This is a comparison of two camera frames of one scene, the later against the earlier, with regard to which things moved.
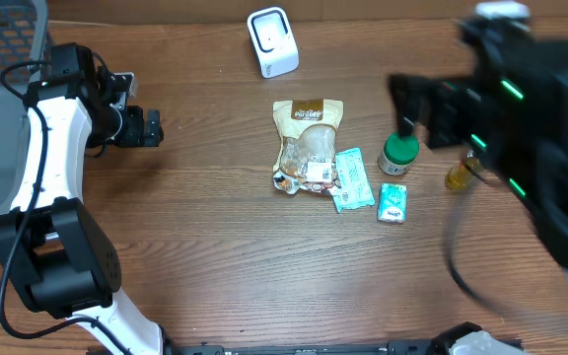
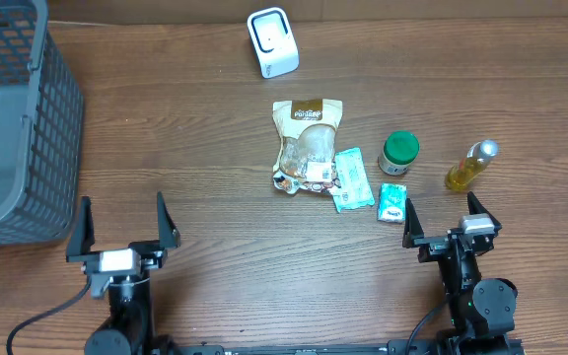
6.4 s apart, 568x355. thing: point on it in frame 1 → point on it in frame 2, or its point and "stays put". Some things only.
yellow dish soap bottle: x=461 y=176 stays put
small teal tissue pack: x=392 y=202 stays put
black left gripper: x=148 y=131 → x=147 y=251
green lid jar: x=397 y=153 stays put
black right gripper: x=448 y=114 → x=433 y=246
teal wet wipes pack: x=352 y=185 stays put
